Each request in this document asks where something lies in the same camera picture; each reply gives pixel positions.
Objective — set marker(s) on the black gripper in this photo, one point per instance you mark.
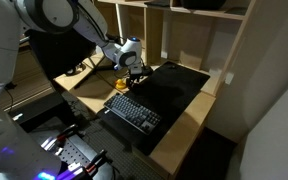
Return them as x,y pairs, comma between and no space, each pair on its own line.
135,75

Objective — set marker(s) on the yellow rubber duck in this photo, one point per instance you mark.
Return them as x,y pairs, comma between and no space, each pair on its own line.
120,84

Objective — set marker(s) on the black red computer mouse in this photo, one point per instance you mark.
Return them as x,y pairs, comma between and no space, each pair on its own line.
138,88

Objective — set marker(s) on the black desk mat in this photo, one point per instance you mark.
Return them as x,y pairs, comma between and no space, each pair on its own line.
169,91

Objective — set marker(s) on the dark mechanical keyboard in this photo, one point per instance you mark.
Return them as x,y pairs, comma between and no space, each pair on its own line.
133,113

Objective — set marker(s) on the black monitor stand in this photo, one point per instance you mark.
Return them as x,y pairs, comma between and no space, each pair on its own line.
93,64

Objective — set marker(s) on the black round puck device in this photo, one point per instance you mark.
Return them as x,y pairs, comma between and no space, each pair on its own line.
78,69

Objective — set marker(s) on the wooden shelf unit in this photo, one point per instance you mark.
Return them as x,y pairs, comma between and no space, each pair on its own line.
202,40

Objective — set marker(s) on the flat black item on shelf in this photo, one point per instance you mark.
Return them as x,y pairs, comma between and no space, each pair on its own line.
158,3

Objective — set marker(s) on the black pouch on shelf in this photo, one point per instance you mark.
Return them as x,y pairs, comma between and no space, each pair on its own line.
203,4

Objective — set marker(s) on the black computer monitor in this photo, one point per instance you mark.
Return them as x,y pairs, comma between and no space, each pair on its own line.
59,53

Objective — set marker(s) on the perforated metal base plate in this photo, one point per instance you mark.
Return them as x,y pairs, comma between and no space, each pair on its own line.
81,161

